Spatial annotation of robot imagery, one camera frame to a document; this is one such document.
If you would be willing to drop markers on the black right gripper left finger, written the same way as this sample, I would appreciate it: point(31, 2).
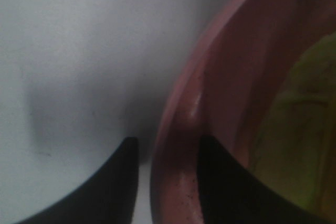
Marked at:
point(107, 197)

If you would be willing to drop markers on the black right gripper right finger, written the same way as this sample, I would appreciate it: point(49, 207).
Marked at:
point(228, 193)

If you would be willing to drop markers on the pink round plate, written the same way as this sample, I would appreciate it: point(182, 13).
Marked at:
point(226, 89)

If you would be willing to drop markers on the sandwich with lettuce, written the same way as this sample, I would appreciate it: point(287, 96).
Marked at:
point(294, 152)

